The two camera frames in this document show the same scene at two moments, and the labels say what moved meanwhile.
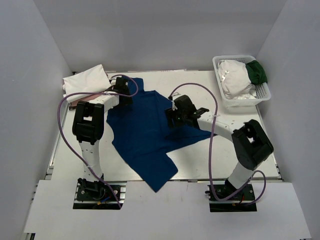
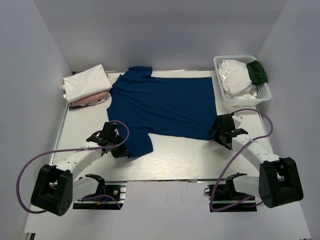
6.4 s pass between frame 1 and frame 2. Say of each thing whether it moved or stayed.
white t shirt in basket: stayed
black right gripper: moved
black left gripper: moved
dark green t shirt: stayed
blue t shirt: moved
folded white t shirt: stayed
